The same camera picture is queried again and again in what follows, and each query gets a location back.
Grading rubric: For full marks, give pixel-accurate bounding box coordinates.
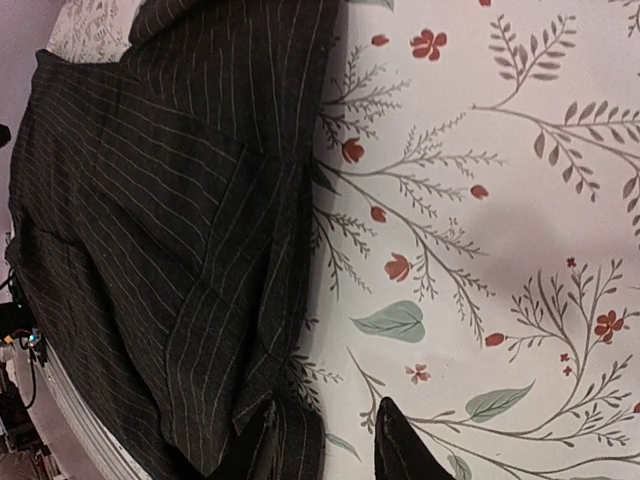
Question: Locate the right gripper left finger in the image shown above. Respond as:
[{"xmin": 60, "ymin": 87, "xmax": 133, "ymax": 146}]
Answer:
[{"xmin": 219, "ymin": 407, "xmax": 277, "ymax": 480}]

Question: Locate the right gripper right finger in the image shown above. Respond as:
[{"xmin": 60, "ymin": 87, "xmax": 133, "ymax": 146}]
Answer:
[{"xmin": 374, "ymin": 397, "xmax": 454, "ymax": 480}]

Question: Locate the black striped garment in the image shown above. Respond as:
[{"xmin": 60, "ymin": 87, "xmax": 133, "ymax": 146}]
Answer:
[{"xmin": 7, "ymin": 1, "xmax": 339, "ymax": 479}]

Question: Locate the floral patterned table mat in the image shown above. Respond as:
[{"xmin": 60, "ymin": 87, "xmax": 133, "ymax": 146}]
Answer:
[{"xmin": 47, "ymin": 0, "xmax": 640, "ymax": 480}]

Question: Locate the aluminium front rail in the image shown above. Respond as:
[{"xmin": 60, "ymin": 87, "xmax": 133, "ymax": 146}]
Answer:
[{"xmin": 13, "ymin": 348, "xmax": 149, "ymax": 480}]

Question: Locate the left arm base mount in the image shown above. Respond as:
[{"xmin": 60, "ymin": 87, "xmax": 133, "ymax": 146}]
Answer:
[{"xmin": 1, "ymin": 269, "xmax": 48, "ymax": 365}]

